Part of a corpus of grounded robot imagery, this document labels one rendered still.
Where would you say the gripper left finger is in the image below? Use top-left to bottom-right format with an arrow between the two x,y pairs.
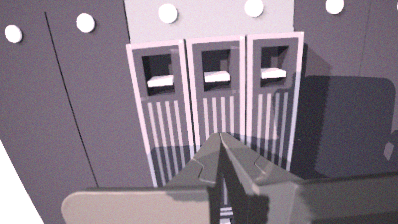
61,133 -> 222,224

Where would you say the black metal rack frame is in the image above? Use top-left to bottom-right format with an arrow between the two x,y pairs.
0,0 -> 398,224

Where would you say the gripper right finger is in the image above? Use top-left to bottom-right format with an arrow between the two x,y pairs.
220,132 -> 398,224

